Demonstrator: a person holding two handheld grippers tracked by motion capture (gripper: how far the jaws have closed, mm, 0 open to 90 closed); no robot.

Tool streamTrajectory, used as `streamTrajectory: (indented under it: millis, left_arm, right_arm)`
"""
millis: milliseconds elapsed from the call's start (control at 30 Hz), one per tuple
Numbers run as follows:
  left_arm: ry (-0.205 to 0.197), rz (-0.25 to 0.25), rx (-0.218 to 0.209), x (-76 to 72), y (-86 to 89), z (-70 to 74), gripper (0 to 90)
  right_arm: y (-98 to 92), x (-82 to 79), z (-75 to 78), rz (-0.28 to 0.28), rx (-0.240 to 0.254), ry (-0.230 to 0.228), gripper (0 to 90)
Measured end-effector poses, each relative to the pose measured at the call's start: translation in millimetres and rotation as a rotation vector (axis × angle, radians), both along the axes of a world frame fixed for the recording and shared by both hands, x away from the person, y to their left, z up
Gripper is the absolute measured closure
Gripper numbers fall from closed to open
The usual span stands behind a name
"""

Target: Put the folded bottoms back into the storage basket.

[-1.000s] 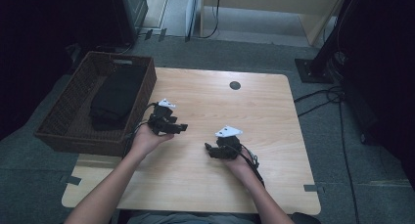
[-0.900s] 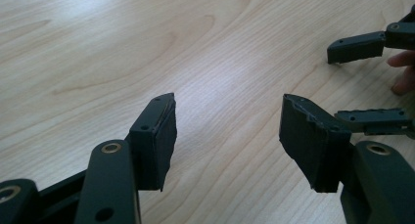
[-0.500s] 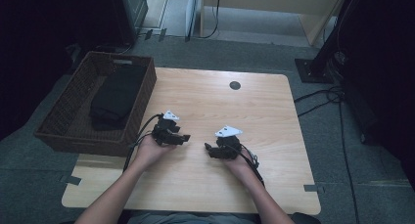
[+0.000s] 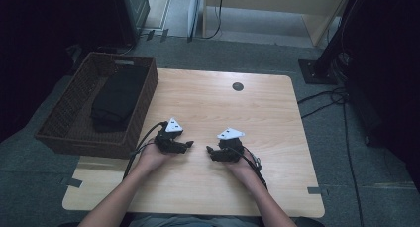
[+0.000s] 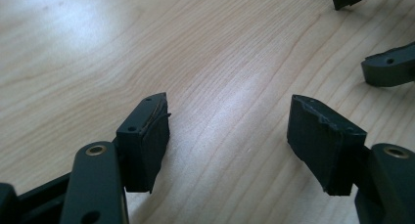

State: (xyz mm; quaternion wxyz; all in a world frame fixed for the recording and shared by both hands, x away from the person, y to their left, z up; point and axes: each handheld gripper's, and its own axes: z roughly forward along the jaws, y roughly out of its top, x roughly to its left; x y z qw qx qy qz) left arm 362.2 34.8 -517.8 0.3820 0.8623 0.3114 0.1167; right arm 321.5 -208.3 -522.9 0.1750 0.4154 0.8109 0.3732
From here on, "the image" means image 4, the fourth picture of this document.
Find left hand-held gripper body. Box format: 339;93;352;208
154;117;186;155

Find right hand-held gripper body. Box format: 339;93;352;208
216;127;246;164

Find black pants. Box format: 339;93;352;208
89;65;150;134

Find brown woven basket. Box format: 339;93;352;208
34;52;159;160

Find person's right hand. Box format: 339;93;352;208
226;151;262;185

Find person's left hand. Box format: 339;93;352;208
137;141;177;174

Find person's grey clothing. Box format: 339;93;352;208
128;214;262;227

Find white panel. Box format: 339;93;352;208
187;0;203;43

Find black cabinet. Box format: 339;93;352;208
110;0;152;48

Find black stand pole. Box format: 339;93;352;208
313;0;360;77

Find dark curtain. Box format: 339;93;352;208
340;0;420;191
0;0;127;142

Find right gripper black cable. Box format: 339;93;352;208
234;147;268;191

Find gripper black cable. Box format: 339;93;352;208
122;121;167;181
234;147;268;191

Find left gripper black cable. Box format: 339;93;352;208
122;121;167;181

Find black stand base plate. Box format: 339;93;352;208
297;58;340;86

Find long black floor cable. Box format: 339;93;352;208
341;97;366;227

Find hanging black cable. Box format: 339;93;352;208
201;0;225;41

